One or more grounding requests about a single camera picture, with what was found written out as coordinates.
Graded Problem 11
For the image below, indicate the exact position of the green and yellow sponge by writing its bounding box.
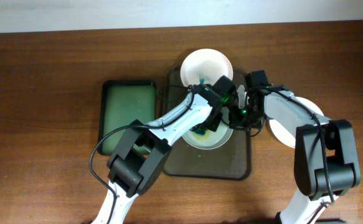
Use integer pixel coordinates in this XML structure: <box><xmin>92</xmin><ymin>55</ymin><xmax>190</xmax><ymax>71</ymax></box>
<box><xmin>191</xmin><ymin>126</ymin><xmax>212</xmax><ymax>138</ymax></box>

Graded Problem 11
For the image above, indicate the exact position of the white plate bottom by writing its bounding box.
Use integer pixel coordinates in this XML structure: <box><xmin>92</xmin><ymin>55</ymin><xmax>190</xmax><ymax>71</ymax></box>
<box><xmin>182</xmin><ymin>121</ymin><xmax>233</xmax><ymax>150</ymax></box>

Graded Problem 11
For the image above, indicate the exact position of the white plate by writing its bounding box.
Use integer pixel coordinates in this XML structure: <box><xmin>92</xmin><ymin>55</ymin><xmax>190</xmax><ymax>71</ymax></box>
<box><xmin>268</xmin><ymin>96</ymin><xmax>324</xmax><ymax>148</ymax></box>
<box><xmin>182</xmin><ymin>121</ymin><xmax>233</xmax><ymax>150</ymax></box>
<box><xmin>180</xmin><ymin>49</ymin><xmax>233</xmax><ymax>86</ymax></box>

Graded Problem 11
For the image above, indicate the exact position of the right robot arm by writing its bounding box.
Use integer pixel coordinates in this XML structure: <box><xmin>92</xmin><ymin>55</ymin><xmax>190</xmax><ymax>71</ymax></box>
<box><xmin>229</xmin><ymin>70</ymin><xmax>361</xmax><ymax>223</ymax></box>

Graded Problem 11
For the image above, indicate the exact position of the white plate top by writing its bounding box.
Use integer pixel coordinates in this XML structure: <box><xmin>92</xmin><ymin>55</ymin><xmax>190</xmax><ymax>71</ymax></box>
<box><xmin>180</xmin><ymin>49</ymin><xmax>233</xmax><ymax>86</ymax></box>

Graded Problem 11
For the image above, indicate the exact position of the large brown serving tray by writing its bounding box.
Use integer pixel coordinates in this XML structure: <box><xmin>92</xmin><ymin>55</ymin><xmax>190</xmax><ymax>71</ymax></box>
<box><xmin>159</xmin><ymin>65</ymin><xmax>252</xmax><ymax>180</ymax></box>

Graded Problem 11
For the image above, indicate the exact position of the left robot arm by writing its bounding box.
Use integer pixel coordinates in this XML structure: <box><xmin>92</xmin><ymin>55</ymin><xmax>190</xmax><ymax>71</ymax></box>
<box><xmin>93</xmin><ymin>76</ymin><xmax>235</xmax><ymax>223</ymax></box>

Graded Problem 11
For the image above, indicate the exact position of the small dark green tray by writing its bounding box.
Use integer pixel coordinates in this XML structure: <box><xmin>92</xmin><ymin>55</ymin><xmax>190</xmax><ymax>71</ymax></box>
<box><xmin>98</xmin><ymin>80</ymin><xmax>156</xmax><ymax>140</ymax></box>

